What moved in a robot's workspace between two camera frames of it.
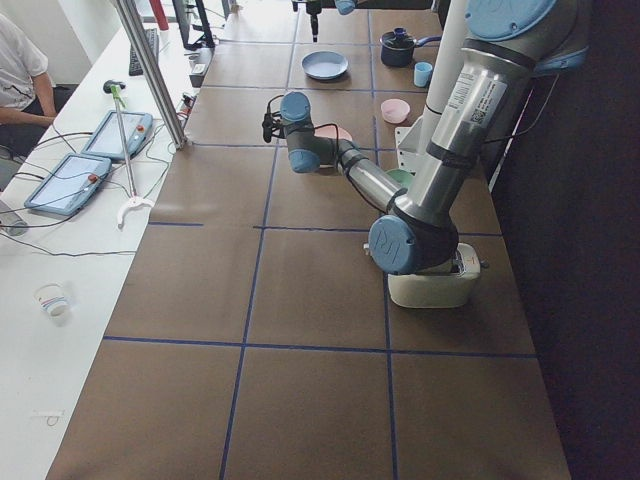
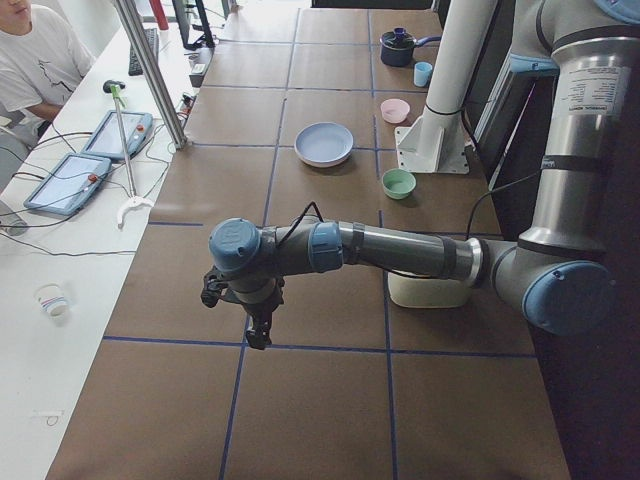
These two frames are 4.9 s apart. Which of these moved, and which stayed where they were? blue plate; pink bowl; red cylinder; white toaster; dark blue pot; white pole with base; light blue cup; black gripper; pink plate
Moved: pink plate; blue plate; black gripper
Stayed: red cylinder; dark blue pot; white pole with base; white toaster; light blue cup; pink bowl
